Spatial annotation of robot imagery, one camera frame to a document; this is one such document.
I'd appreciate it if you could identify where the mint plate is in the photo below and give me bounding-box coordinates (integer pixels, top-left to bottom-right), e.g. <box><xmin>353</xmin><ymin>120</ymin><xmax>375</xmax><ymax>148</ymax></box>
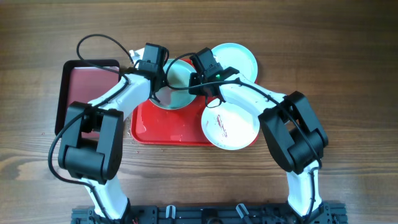
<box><xmin>150</xmin><ymin>60</ymin><xmax>196</xmax><ymax>110</ymax></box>
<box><xmin>211</xmin><ymin>43</ymin><xmax>258</xmax><ymax>82</ymax></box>

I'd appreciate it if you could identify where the black tray with water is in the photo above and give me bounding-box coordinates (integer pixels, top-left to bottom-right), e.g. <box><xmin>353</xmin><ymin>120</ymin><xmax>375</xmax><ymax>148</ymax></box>
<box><xmin>55</xmin><ymin>60</ymin><xmax>120</xmax><ymax>134</ymax></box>

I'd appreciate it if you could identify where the white plate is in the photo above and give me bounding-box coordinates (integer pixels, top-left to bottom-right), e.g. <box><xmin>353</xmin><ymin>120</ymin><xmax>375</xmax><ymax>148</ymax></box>
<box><xmin>201</xmin><ymin>99</ymin><xmax>260</xmax><ymax>151</ymax></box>

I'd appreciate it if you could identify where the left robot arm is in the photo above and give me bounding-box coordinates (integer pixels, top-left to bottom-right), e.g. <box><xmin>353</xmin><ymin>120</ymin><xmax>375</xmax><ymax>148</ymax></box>
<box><xmin>50</xmin><ymin>69</ymin><xmax>165</xmax><ymax>223</ymax></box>

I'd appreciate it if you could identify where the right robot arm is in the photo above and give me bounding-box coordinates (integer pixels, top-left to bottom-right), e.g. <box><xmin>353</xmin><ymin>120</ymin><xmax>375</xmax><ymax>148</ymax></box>
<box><xmin>188</xmin><ymin>73</ymin><xmax>328</xmax><ymax>222</ymax></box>

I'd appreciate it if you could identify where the red plastic tray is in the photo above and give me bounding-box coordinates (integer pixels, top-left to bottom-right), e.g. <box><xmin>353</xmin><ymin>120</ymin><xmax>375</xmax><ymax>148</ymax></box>
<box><xmin>130</xmin><ymin>86</ymin><xmax>212</xmax><ymax>146</ymax></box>

